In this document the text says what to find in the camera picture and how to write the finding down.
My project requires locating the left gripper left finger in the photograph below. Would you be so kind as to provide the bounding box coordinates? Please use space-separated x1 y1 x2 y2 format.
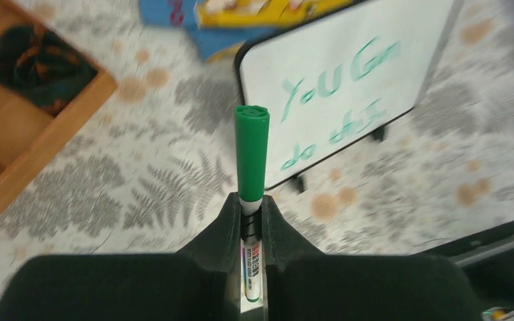
0 193 241 320

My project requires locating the green marker cap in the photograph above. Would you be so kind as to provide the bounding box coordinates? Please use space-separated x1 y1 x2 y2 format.
234 106 270 203

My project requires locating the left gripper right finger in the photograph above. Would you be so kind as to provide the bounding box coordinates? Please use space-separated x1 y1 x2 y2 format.
262 196 482 320

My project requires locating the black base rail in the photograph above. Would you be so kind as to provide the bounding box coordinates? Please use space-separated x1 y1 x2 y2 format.
425 221 514 320

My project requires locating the floral table cloth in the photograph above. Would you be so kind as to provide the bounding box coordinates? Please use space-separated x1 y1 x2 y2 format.
0 1 514 295

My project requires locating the small whiteboard black frame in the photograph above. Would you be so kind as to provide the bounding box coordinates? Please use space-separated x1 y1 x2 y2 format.
234 1 461 189

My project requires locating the blue cartoon cloth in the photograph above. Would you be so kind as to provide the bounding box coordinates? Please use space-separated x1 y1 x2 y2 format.
138 0 360 63

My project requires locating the green whiteboard marker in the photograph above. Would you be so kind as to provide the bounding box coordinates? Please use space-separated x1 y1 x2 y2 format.
240 199 262 302

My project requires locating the dark rolled fabric right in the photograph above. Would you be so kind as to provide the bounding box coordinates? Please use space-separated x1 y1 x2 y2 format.
0 24 97 116

